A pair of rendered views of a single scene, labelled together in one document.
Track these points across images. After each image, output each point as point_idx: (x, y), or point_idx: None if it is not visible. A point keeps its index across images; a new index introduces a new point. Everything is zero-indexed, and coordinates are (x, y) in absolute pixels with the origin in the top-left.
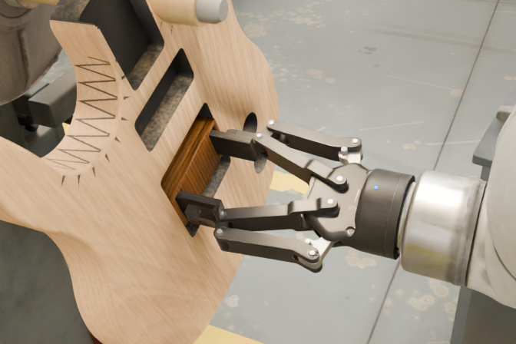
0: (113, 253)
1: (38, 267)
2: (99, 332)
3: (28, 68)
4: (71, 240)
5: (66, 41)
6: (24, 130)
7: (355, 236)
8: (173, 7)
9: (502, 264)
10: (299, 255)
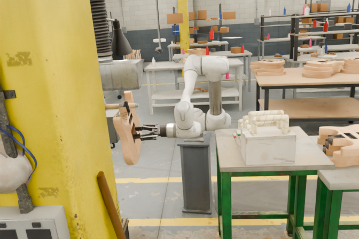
0: (128, 138)
1: None
2: (125, 154)
3: None
4: (124, 135)
5: (120, 110)
6: None
7: (160, 133)
8: (131, 105)
9: (178, 127)
10: (153, 136)
